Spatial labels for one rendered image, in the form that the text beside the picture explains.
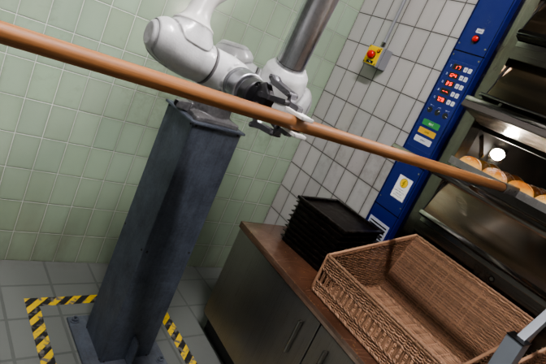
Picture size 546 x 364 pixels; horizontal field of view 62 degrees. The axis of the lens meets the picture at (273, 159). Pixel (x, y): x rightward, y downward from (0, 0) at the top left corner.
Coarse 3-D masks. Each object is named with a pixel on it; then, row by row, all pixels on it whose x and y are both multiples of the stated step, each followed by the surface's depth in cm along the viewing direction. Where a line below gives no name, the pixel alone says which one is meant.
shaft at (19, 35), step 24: (0, 24) 59; (24, 48) 61; (48, 48) 63; (72, 48) 65; (120, 72) 69; (144, 72) 71; (192, 96) 77; (216, 96) 79; (264, 120) 87; (288, 120) 90; (360, 144) 103; (432, 168) 122; (456, 168) 129
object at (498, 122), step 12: (468, 108) 168; (480, 108) 164; (480, 120) 175; (492, 120) 164; (504, 120) 156; (516, 120) 153; (504, 132) 171; (516, 132) 160; (528, 132) 150; (540, 132) 146; (528, 144) 165; (540, 144) 155
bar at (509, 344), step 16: (448, 176) 144; (464, 192) 140; (480, 192) 135; (496, 208) 130; (512, 208) 128; (528, 224) 123; (544, 320) 103; (512, 336) 100; (528, 336) 101; (496, 352) 102; (512, 352) 100
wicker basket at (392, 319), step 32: (352, 256) 168; (384, 256) 180; (416, 256) 183; (320, 288) 160; (352, 288) 150; (384, 288) 186; (416, 288) 177; (448, 288) 169; (480, 288) 162; (352, 320) 147; (384, 320) 138; (416, 320) 173; (448, 320) 165; (480, 320) 158; (512, 320) 152; (384, 352) 136; (416, 352) 129; (448, 352) 160; (480, 352) 154
